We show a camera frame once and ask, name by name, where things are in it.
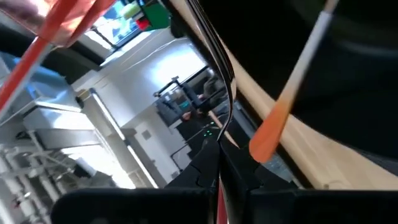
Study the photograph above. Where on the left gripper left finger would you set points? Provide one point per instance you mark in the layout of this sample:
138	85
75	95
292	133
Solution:
140	208

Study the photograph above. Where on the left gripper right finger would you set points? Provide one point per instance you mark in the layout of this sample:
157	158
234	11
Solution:
280	208

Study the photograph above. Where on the ceiling strip light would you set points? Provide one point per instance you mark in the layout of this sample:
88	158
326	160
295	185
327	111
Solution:
110	117

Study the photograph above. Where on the grey cabinet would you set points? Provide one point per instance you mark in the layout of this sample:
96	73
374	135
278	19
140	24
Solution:
169	110

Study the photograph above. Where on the round dark woven placemat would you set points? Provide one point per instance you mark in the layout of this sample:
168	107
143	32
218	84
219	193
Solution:
342	109

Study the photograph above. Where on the person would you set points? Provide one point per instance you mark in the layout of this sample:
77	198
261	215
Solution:
214	88

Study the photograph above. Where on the small red box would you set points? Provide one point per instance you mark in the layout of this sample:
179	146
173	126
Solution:
143	24

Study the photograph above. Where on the large window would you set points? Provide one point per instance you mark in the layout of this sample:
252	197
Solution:
119	23

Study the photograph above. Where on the green box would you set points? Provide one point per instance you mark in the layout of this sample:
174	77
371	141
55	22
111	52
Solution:
157	14

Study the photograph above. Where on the yellow cylinder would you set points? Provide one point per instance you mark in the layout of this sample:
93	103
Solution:
130	11

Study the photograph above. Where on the grey wall vent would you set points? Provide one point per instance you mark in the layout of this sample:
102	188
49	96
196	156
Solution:
146	135

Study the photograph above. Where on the silver rectangular air duct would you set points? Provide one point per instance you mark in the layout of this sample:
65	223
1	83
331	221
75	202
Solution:
59	137

